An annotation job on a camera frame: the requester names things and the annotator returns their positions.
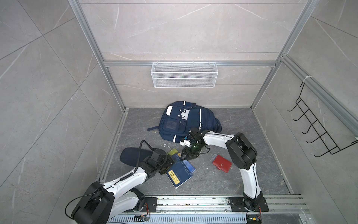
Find red leather wallet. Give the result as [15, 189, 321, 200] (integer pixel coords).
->
[213, 155, 232, 173]

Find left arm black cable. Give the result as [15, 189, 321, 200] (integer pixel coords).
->
[65, 139, 154, 220]

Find dark blue yellow-label book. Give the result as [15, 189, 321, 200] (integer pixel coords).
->
[166, 160, 196, 189]

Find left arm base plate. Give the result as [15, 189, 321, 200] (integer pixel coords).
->
[132, 197, 158, 213]

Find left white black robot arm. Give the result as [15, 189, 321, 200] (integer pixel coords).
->
[68, 147, 174, 224]

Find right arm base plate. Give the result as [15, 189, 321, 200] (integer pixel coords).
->
[228, 197, 269, 212]

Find navy blue backpack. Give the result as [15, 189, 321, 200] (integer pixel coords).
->
[147, 101, 222, 143]

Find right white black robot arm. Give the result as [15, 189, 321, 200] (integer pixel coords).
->
[180, 128, 264, 211]

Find black wire hook rack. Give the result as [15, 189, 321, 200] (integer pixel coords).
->
[287, 82, 358, 158]

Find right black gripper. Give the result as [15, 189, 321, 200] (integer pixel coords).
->
[180, 142, 204, 161]

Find colourful landscape cover book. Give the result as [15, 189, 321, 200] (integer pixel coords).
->
[167, 148, 196, 174]

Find navy blue pencil case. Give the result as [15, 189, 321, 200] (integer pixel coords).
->
[120, 147, 153, 167]

